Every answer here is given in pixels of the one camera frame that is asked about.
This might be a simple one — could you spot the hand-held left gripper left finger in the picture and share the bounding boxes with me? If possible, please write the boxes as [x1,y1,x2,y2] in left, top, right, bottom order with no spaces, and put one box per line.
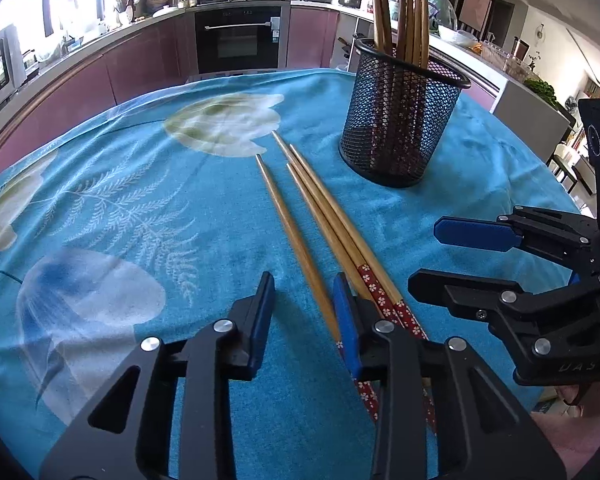
[39,271,277,480]

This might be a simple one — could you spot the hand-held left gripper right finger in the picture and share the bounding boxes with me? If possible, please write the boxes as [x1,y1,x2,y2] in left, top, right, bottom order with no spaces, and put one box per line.
[332,273,567,480]

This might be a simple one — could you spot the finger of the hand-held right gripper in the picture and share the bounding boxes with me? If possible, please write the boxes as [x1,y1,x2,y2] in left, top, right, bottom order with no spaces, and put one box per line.
[407,268,600,362]
[434,205,600,275]

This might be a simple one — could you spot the single chopstick red floral handle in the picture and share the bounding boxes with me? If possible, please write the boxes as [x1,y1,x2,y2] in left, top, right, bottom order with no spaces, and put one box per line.
[255,154,381,421]
[288,144,437,433]
[285,162,376,311]
[271,131,398,318]

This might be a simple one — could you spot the black mesh holder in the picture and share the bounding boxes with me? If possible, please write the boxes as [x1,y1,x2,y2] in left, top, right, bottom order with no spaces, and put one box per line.
[339,37,472,189]

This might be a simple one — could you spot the bunch of wooden chopsticks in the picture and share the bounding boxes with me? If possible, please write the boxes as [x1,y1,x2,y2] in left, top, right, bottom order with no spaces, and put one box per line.
[367,0,433,161]

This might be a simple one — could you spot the person's right forearm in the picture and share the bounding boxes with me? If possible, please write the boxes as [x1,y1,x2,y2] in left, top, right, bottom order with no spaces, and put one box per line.
[530,400,600,480]

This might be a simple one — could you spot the person's right hand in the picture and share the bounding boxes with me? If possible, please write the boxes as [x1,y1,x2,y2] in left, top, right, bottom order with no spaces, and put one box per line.
[555,385,598,408]

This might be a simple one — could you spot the clear plastic container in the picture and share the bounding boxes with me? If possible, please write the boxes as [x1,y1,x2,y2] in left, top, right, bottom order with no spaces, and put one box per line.
[480,40,528,78]

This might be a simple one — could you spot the blue floral tablecloth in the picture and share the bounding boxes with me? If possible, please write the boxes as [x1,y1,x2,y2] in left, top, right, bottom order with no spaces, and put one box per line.
[0,66,583,480]

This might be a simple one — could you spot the white bowl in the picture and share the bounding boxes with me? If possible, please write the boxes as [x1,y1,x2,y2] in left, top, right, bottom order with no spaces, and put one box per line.
[437,25,478,47]

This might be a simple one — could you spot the teal kitchen appliance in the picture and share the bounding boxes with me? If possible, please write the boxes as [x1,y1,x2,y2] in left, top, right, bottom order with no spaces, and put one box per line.
[427,0,458,31]

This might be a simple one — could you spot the pink kitchen base cabinet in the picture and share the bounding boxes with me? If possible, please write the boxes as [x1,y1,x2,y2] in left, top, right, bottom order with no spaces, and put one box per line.
[0,10,196,191]
[286,7,501,111]

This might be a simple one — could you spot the built-in black oven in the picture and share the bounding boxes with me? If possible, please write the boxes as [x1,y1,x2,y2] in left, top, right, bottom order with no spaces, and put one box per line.
[194,6,285,76]

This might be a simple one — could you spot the brown wall picture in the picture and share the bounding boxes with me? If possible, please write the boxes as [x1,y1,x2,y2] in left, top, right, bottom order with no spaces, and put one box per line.
[459,0,492,31]

